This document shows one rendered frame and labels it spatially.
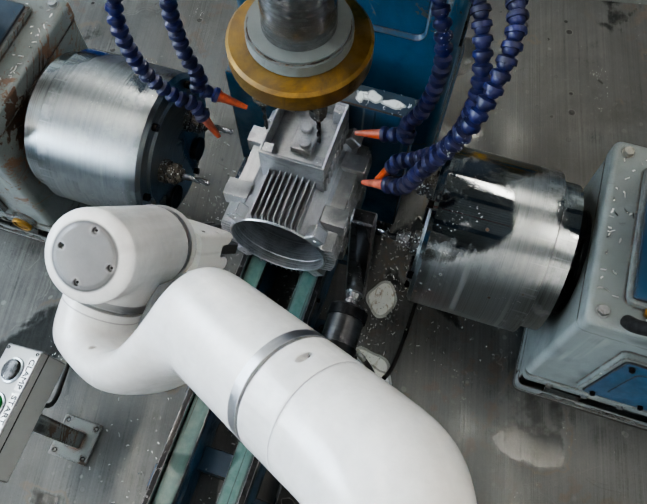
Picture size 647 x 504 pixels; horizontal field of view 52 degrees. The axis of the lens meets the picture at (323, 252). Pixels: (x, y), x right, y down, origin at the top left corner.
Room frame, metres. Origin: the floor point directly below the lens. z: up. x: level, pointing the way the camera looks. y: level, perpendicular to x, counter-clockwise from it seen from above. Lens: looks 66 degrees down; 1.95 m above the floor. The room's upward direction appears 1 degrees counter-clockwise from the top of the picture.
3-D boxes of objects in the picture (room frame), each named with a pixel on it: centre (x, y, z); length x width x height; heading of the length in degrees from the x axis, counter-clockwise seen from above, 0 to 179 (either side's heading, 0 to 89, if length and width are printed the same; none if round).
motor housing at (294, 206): (0.52, 0.04, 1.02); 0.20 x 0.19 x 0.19; 160
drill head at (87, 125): (0.64, 0.37, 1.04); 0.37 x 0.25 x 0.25; 71
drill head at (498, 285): (0.42, -0.28, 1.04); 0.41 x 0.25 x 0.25; 71
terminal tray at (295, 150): (0.56, 0.02, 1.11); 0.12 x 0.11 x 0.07; 160
